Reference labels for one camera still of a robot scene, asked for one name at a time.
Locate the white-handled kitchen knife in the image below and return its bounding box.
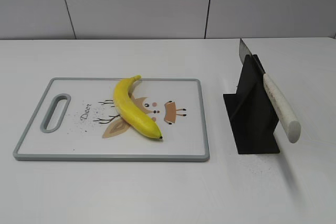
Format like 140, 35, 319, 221
238, 38, 301, 143

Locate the yellow plastic banana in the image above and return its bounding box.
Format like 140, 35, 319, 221
113, 75, 163, 140

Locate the white grey-rimmed cutting board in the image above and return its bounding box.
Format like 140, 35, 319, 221
13, 78, 209, 162

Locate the black knife stand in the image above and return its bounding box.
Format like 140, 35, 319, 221
223, 55, 280, 154

